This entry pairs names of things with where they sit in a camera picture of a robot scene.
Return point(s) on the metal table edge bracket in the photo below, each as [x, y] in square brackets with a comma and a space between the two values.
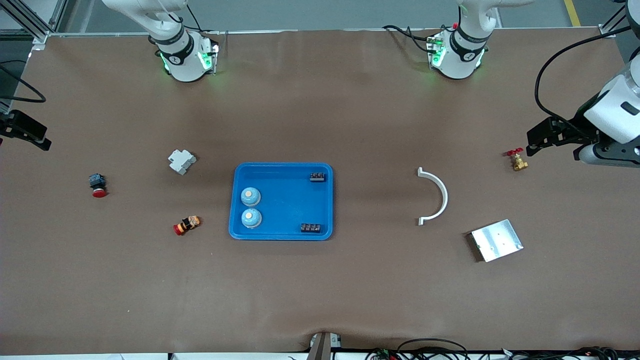
[320, 350]

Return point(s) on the aluminium frame post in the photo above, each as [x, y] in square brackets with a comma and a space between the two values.
[607, 32]
[40, 36]

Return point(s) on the blue plastic tray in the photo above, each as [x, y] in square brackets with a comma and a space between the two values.
[285, 210]

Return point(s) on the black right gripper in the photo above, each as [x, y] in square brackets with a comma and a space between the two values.
[20, 126]

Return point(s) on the silver metal plate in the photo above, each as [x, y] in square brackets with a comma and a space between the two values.
[496, 241]

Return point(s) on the white curved plastic clamp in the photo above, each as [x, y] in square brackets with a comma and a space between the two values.
[446, 196]

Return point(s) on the red emergency stop yellow collar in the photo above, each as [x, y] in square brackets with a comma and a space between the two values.
[187, 225]

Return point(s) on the blue bell with cream knob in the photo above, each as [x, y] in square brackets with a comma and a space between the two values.
[251, 219]
[250, 196]

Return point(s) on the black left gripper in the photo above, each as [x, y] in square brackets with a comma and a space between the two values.
[573, 131]

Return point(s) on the red push button black body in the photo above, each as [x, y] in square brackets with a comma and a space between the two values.
[97, 181]

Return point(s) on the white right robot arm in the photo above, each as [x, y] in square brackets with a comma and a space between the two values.
[182, 65]

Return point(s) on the brown electrolytic capacitor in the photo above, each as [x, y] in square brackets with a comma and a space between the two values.
[310, 229]
[317, 177]

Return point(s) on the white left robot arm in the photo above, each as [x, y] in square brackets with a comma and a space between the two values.
[462, 55]

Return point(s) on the white circuit breaker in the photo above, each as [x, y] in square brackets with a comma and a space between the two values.
[181, 161]

